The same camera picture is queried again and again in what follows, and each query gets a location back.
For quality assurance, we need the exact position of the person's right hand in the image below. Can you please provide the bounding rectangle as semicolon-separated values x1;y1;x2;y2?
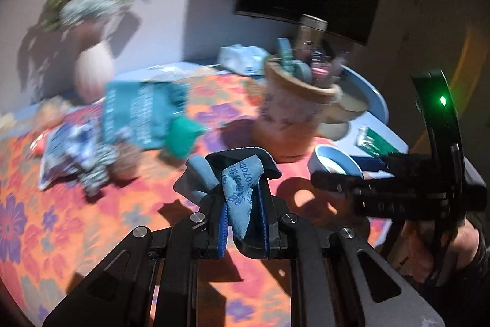
401;215;488;286

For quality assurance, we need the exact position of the brown thermos bottle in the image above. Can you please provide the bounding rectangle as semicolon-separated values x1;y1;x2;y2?
293;14;328;62

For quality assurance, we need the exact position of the blue white patterned packet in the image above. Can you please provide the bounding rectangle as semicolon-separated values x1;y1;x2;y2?
37;118;119;197

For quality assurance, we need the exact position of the blue tissue pack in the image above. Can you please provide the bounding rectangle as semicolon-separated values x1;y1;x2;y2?
217;45;270;76

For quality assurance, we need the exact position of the fuzzy brown hair scrunchie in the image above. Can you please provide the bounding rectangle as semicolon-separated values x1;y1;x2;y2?
110;142;142;182

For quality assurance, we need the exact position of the brown pen holder pot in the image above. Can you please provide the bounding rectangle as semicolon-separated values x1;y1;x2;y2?
252;55;342;163

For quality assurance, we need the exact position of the teal towel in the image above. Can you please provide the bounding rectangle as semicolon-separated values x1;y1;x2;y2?
100;81;189;150

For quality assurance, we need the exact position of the green foil packet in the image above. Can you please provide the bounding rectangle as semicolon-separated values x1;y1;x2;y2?
355;126;399;157

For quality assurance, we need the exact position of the white tape roll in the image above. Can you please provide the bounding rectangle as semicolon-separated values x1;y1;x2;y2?
307;144;364;178

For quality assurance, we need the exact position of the blue microfiber cloth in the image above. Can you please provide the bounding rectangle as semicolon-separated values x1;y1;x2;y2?
174;147;281;241

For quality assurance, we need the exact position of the white ribbed vase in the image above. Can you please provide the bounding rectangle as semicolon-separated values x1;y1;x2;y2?
74;41;115;104

